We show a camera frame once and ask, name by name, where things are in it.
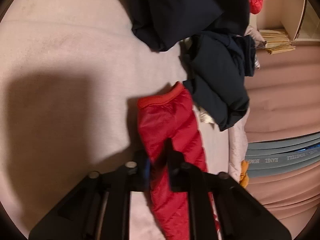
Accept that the red down jacket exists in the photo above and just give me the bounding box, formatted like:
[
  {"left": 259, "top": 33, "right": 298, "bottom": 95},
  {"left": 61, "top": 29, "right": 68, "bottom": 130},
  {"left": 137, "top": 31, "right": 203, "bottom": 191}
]
[{"left": 137, "top": 82, "right": 219, "bottom": 239}]

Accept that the dark navy clothes pile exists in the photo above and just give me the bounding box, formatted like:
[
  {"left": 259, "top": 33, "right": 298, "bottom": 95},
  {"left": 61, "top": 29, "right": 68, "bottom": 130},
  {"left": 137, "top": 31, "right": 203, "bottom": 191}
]
[{"left": 129, "top": 0, "right": 255, "bottom": 131}]

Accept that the white goose plush toy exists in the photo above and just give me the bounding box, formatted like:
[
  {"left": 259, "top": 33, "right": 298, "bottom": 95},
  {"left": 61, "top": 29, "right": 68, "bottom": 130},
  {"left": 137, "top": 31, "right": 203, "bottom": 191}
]
[{"left": 239, "top": 160, "right": 249, "bottom": 188}]

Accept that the blue-grey lettered curtain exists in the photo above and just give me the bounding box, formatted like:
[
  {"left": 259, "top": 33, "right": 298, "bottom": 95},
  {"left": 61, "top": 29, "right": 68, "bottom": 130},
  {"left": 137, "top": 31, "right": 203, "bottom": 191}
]
[{"left": 245, "top": 133, "right": 319, "bottom": 178}]

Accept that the grey folded duvet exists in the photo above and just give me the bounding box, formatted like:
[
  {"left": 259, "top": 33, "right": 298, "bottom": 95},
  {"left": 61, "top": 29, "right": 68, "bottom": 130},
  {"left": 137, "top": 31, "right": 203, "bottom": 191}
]
[{"left": 228, "top": 109, "right": 250, "bottom": 183}]

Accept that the white garment under pile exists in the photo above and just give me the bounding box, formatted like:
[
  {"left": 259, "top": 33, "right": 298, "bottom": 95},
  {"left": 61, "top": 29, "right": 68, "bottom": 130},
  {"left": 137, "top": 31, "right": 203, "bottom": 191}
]
[{"left": 199, "top": 107, "right": 215, "bottom": 125}]

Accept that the pink curtain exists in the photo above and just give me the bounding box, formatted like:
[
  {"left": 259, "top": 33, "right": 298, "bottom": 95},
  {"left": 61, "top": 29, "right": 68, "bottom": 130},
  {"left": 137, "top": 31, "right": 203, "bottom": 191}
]
[{"left": 245, "top": 44, "right": 319, "bottom": 238}]

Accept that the white wall shelf unit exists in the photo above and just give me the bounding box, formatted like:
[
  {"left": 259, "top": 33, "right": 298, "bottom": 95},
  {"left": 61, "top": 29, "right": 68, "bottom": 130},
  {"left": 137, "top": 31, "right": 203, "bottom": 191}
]
[{"left": 293, "top": 0, "right": 319, "bottom": 43}]

